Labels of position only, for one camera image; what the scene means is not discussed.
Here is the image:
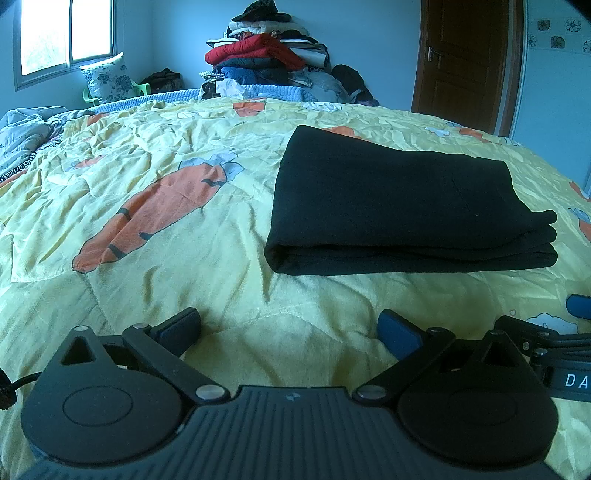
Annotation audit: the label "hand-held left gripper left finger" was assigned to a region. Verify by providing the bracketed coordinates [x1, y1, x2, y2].
[54, 307, 232, 407]

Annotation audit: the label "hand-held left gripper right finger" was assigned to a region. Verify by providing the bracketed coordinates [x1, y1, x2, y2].
[353, 309, 539, 409]

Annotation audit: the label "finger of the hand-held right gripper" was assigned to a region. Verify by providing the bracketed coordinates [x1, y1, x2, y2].
[566, 294, 591, 320]
[495, 316, 591, 360]

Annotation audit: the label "black pants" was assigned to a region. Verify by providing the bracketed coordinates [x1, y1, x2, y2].
[264, 124, 558, 277]

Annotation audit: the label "yellow carrot print blanket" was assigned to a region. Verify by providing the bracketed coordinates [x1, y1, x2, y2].
[0, 97, 591, 480]

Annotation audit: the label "green plastic chair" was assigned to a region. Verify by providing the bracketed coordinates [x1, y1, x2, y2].
[82, 80, 151, 107]

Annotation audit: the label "grey crumpled quilt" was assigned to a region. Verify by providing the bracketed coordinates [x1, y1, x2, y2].
[0, 106, 94, 186]

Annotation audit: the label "dark bag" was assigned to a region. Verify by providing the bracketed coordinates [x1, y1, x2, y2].
[140, 68, 184, 94]

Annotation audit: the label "blue mattress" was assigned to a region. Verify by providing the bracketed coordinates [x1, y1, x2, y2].
[87, 83, 320, 114]

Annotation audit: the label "floral white pillow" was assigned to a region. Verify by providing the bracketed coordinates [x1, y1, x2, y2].
[81, 52, 139, 105]

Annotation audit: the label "brown wooden door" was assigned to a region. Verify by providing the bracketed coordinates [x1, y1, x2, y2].
[411, 0, 525, 137]

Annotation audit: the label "pile of folded clothes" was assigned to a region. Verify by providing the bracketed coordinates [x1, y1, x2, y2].
[201, 0, 380, 107]

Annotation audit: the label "window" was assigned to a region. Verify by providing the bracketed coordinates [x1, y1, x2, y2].
[11, 0, 119, 91]

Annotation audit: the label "black cable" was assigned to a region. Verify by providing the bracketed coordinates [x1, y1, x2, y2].
[0, 368, 43, 410]

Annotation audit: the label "floral wall stickers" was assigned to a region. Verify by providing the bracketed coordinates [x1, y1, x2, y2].
[526, 16, 591, 54]

